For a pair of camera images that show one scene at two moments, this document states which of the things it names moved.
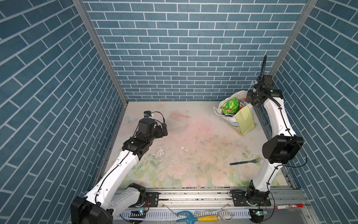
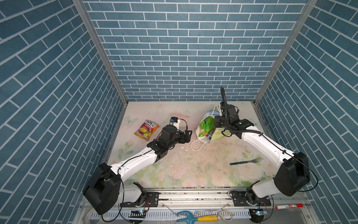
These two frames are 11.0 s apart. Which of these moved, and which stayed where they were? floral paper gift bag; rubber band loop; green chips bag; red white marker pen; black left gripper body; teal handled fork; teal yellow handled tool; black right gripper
Moved: green chips bag; black right gripper; floral paper gift bag; black left gripper body
Stayed: red white marker pen; teal yellow handled tool; rubber band loop; teal handled fork
